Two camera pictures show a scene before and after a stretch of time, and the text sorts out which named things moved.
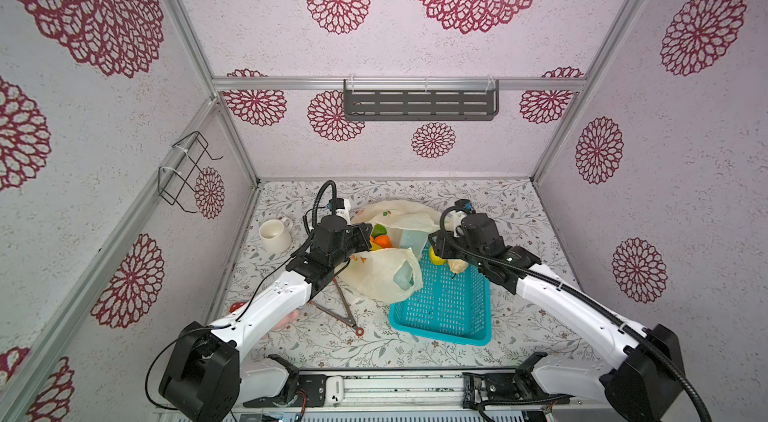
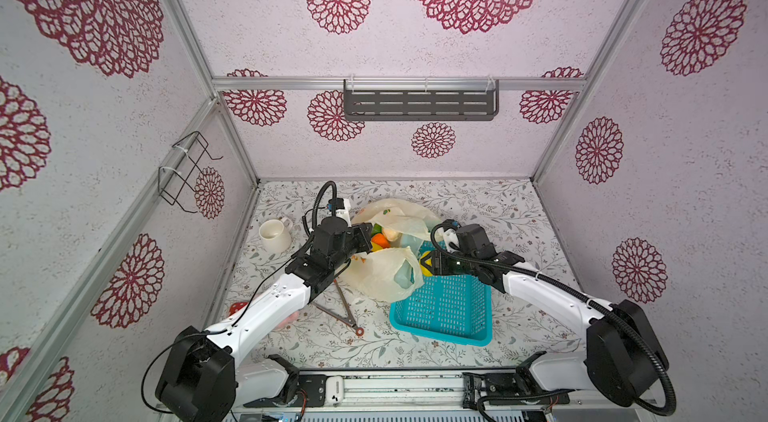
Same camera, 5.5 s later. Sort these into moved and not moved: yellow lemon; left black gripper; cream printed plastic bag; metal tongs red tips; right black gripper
Moved: yellow lemon; right black gripper
Not moved: cream printed plastic bag; metal tongs red tips; left black gripper
